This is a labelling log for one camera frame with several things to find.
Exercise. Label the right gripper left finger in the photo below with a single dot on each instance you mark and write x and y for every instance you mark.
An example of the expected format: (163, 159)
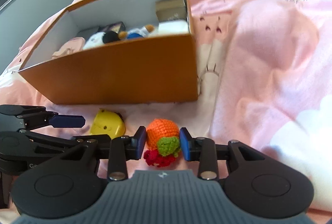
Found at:
(123, 149)

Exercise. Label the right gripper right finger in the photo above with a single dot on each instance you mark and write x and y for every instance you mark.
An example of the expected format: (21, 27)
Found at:
(202, 150)

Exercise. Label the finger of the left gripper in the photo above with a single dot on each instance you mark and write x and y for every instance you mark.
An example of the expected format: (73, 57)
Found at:
(67, 121)

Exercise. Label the orange crochet toy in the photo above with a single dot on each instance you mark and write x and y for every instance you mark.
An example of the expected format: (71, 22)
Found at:
(163, 144)

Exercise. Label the pink fabric pouch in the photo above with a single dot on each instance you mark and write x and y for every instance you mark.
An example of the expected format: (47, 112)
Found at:
(72, 46)

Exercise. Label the white black plush toy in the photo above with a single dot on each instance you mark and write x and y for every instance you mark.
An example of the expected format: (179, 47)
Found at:
(101, 38)

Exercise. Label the small brown blue plush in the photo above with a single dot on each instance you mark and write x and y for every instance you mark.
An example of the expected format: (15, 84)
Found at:
(136, 32)

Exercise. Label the white foam block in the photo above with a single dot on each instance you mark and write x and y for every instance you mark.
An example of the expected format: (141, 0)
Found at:
(170, 27)

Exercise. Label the brown cardboard small box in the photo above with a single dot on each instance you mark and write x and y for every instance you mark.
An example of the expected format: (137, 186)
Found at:
(171, 10)

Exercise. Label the yellow tape measure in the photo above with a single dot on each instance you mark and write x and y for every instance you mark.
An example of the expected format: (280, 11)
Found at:
(108, 123)

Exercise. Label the orange cardboard box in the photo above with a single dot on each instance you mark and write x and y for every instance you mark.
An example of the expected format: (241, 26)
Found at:
(158, 69)

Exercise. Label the dark patterned card box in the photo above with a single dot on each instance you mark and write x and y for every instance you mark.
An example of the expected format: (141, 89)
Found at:
(115, 27)

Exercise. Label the pink patterned duvet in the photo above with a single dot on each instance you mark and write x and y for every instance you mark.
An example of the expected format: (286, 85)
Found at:
(264, 98)

